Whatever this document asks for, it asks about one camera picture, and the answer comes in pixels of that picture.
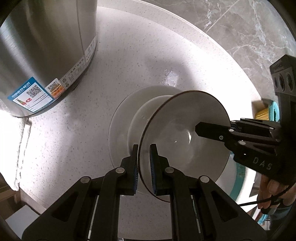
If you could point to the teal colander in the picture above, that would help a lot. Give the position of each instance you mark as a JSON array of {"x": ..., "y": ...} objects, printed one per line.
[{"x": 273, "y": 112}]

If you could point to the large teal rimmed plate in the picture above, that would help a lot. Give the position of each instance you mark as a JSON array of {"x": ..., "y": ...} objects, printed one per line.
[{"x": 232, "y": 178}]

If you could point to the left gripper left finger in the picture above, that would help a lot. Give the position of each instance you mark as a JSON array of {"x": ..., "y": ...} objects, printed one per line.
[{"x": 129, "y": 180}]

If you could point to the white large bowl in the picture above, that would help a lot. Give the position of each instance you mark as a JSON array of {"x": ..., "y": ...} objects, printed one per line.
[{"x": 172, "y": 129}]

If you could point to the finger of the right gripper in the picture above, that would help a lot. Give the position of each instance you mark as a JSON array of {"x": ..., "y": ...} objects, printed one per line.
[{"x": 214, "y": 132}]

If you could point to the person right hand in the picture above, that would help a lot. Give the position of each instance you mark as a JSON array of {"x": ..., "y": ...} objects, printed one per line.
[{"x": 269, "y": 188}]

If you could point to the yellow basin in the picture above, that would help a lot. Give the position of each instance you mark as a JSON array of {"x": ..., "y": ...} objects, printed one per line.
[{"x": 260, "y": 109}]

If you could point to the white folded cloth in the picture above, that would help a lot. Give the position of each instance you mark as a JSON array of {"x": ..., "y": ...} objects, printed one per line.
[{"x": 26, "y": 129}]

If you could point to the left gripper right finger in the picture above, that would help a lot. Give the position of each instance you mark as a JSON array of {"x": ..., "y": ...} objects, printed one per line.
[{"x": 161, "y": 180}]

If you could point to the stainless steel rice cooker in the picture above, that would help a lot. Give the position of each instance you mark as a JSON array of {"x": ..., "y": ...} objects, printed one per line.
[{"x": 46, "y": 46}]

